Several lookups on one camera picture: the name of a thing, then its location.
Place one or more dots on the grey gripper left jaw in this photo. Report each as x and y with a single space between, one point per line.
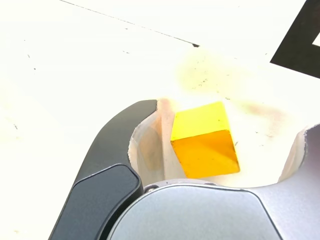
100 175

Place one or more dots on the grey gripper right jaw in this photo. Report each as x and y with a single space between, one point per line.
212 215

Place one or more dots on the yellow cube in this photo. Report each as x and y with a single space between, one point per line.
200 125

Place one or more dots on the black tape square outline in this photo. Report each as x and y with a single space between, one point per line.
292 50

